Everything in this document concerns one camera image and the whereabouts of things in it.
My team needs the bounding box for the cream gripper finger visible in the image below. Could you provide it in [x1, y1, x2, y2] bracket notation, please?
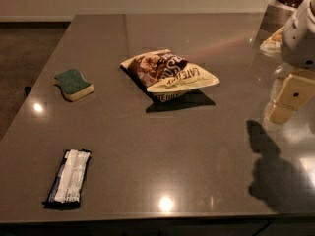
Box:
[260, 27, 284, 56]
[266, 74, 315, 125]

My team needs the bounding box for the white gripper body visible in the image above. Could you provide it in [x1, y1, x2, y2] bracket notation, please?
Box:
[281, 14, 315, 69]

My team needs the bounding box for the brown chip bag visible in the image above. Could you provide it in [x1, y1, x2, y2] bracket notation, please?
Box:
[120, 49, 219, 102]

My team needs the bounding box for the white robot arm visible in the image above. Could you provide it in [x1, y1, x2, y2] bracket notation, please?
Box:
[260, 0, 315, 125]

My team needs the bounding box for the jar of brown snacks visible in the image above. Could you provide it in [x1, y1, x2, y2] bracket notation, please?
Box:
[260, 0, 304, 32]

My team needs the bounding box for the green yellow sponge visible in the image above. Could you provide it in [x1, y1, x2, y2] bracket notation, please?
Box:
[54, 69, 95, 102]

